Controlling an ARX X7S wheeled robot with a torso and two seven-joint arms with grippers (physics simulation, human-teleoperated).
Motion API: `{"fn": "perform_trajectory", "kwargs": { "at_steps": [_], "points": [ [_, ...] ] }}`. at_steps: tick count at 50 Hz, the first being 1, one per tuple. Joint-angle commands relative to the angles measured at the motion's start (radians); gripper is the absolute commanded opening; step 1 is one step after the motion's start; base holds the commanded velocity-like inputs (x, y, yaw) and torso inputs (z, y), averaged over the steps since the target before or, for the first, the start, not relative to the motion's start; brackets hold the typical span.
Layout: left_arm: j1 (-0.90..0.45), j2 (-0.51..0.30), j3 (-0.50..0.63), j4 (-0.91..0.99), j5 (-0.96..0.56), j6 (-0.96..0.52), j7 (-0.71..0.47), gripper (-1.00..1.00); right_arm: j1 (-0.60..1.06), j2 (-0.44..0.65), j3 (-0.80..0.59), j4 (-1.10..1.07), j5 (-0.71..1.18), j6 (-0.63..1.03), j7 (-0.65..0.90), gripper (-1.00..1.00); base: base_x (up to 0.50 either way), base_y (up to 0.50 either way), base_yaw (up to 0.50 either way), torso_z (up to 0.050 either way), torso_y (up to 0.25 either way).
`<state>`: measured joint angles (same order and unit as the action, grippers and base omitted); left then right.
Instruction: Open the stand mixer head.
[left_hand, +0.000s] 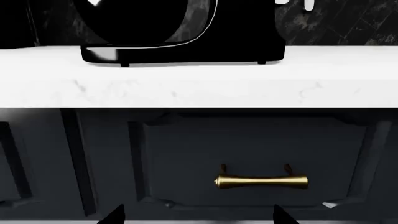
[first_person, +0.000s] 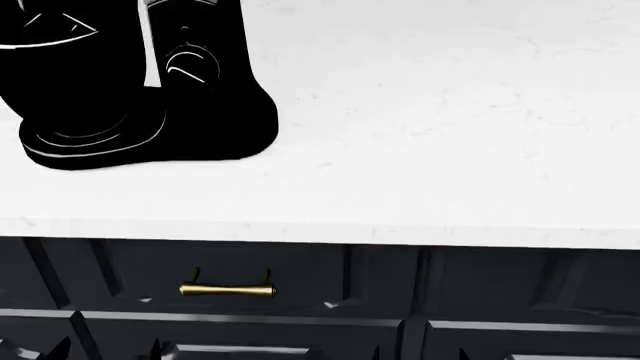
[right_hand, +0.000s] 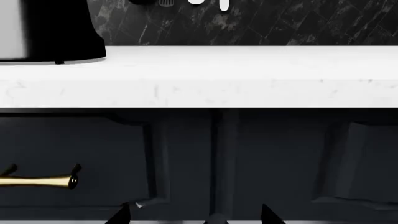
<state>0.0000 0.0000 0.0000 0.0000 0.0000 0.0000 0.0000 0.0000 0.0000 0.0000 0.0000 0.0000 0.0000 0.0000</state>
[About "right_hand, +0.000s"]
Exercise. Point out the black hanging utensil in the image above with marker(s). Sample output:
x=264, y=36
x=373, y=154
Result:
x=141, y=2

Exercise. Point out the dark cabinet drawer front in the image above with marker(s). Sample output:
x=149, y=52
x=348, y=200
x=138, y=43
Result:
x=311, y=163
x=93, y=158

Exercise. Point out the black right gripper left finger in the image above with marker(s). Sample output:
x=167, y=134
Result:
x=120, y=215

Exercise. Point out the black stand mixer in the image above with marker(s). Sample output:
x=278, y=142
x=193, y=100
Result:
x=62, y=30

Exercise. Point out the silver slotted spatula head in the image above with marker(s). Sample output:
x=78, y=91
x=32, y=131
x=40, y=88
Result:
x=165, y=2

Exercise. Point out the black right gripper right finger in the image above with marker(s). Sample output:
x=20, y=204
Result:
x=270, y=215

